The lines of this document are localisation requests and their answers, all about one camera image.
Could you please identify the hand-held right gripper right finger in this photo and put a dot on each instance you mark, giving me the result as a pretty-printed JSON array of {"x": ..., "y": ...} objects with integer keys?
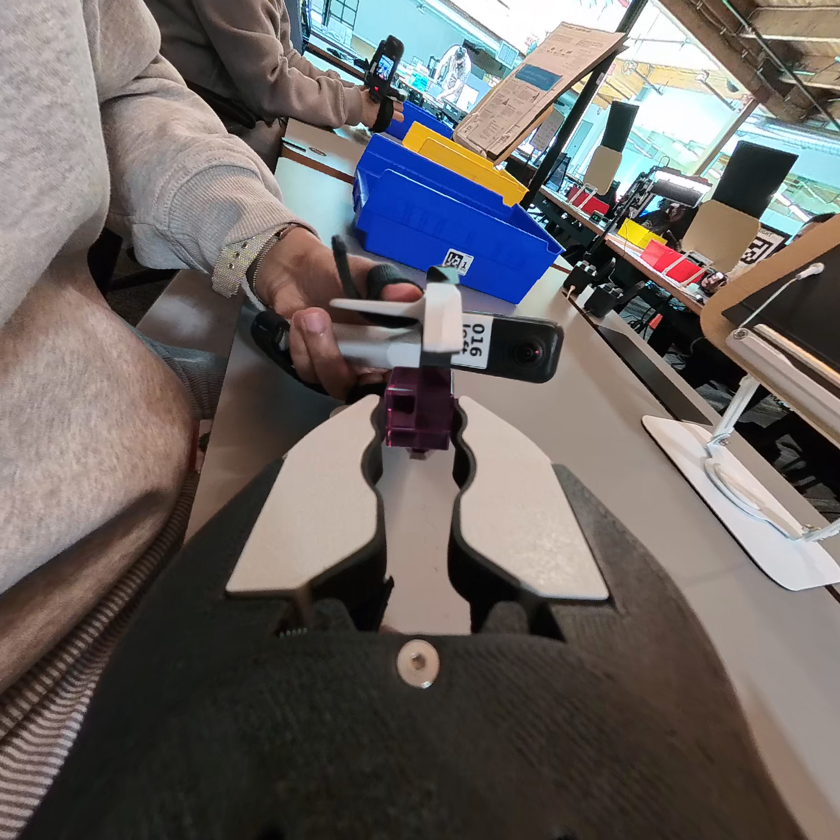
[{"x": 525, "y": 518}]

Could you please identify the cardboard instruction board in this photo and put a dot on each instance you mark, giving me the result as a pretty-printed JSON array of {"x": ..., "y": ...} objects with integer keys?
[{"x": 531, "y": 92}]

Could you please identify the black metal pole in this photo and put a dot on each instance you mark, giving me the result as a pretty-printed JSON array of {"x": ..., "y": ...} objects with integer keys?
[{"x": 581, "y": 105}]

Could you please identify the small yellow plastic bin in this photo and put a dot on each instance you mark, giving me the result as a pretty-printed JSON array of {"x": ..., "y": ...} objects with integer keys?
[{"x": 640, "y": 233}]

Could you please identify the silver mesh wrist watch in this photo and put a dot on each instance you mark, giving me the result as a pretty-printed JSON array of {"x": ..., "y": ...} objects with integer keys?
[{"x": 236, "y": 266}]

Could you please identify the person's left forearm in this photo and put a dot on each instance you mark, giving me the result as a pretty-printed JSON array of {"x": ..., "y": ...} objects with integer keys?
[{"x": 131, "y": 144}]

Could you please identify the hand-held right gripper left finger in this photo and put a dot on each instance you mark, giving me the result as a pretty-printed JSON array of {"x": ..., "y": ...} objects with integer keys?
[{"x": 315, "y": 505}]

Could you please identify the small blue plastic bin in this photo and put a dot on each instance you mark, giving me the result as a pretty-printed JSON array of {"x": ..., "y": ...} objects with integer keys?
[{"x": 417, "y": 118}]

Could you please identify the tan framed monitor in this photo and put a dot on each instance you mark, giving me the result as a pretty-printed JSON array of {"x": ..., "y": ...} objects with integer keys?
[{"x": 794, "y": 308}]

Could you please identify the white monitor stand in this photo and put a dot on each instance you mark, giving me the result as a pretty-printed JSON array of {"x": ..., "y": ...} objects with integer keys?
[{"x": 754, "y": 525}]

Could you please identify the large blue plastic bin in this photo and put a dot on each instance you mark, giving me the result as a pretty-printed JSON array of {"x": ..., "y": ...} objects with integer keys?
[{"x": 446, "y": 223}]

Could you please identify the purple translucent cube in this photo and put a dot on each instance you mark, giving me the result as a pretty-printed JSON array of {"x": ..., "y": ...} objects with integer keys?
[{"x": 417, "y": 410}]

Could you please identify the black and tan panel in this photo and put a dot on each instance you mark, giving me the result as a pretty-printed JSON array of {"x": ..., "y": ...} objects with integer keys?
[
  {"x": 613, "y": 144},
  {"x": 741, "y": 197}
]

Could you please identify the red plastic bin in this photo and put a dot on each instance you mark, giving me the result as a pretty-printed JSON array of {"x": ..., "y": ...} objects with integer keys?
[{"x": 669, "y": 259}]

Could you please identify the black charger blocks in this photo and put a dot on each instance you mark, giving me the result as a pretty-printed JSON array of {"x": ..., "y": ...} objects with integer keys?
[{"x": 600, "y": 289}]

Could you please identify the person's left hand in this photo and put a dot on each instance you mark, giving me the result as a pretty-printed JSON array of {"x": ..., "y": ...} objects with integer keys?
[{"x": 295, "y": 282}]

